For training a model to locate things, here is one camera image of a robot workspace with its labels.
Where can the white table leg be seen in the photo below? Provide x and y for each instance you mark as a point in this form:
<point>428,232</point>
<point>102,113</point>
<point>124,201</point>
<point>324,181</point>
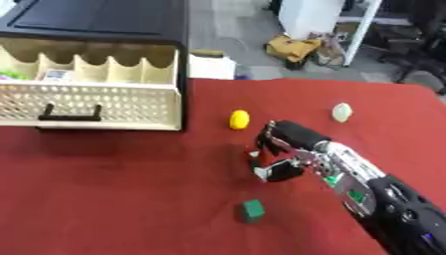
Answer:
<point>361,32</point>

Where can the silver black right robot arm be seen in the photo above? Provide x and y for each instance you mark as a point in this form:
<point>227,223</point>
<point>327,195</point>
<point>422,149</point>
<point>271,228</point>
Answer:
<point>371,189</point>

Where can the white panel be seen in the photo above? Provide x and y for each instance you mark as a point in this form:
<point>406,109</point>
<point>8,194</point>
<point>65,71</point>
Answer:
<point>309,17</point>

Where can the pale compartment drawer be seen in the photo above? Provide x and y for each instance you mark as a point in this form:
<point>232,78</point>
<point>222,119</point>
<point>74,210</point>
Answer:
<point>87,86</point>

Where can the black cabinet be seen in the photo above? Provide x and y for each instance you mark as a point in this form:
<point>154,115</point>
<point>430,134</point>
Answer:
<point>104,16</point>

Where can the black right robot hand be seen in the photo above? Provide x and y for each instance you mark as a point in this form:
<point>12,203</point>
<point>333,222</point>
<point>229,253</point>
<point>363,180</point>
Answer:
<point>293,132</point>

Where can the yellow toy lemon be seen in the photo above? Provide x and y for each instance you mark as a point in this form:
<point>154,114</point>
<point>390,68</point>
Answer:
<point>239,119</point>

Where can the white blue packet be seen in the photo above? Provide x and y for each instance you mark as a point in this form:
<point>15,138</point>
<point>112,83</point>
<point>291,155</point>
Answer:
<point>56,75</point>

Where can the brown paper bag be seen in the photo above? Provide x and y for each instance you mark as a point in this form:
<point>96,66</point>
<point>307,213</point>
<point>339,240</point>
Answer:
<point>330,50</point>

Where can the green toy in drawer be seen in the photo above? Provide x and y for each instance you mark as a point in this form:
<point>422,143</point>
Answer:
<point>10,74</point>

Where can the pale green toy fruit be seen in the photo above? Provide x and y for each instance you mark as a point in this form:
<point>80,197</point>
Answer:
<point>342,112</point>

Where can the white box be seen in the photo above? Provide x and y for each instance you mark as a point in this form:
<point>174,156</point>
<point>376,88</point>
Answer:
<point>211,66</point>

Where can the black office chair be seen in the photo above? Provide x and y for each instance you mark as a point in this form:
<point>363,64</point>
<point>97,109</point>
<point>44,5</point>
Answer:
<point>419,43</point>

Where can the green cube block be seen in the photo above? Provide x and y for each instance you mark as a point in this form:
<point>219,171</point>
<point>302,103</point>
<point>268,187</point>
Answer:
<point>253,210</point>

